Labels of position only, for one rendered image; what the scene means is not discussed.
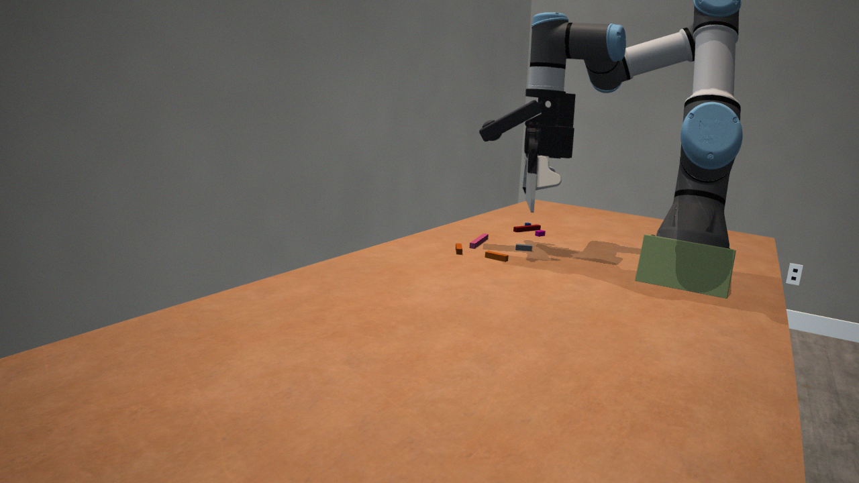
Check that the pink rod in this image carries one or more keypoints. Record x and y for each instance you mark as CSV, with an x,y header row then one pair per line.
x,y
478,241

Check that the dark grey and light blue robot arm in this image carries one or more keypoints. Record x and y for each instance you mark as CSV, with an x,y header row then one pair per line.
x,y
711,134

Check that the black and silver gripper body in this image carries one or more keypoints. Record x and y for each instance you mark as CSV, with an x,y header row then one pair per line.
x,y
554,127

